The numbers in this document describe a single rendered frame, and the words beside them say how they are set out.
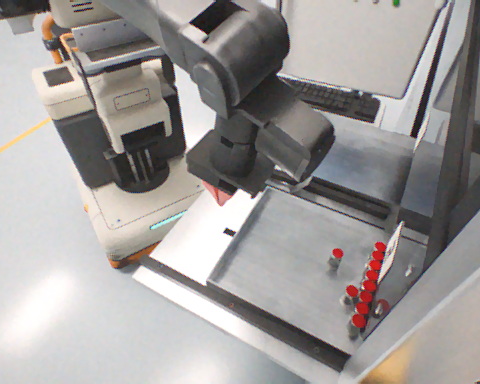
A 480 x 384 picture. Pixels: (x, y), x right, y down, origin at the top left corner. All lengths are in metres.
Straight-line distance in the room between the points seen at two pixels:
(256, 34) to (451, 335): 0.27
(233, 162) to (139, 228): 1.17
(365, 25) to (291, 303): 0.93
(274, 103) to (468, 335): 0.23
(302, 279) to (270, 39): 0.46
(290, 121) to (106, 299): 1.49
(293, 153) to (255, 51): 0.10
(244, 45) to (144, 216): 1.32
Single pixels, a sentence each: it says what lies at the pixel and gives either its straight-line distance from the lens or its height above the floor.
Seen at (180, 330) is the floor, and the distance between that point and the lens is 1.55.
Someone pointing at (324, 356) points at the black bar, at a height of 0.90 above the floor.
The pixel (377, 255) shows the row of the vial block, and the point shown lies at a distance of 0.66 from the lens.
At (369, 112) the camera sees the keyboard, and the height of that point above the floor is 0.83.
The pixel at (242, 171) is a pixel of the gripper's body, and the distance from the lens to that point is 0.39.
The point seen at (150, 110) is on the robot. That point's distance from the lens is 1.21.
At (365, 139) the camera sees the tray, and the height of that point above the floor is 0.88.
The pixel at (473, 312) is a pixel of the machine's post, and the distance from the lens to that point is 0.27.
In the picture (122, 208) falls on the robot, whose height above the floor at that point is 0.28.
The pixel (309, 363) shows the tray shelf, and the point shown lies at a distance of 0.59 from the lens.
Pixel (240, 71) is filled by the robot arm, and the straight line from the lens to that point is 0.27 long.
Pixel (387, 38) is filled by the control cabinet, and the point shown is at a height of 1.00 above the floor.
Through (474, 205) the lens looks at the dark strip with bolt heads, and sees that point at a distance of 0.30.
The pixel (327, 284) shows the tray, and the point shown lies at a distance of 0.65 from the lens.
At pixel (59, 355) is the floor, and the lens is 1.67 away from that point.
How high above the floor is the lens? 1.45
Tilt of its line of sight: 48 degrees down
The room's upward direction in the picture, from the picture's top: straight up
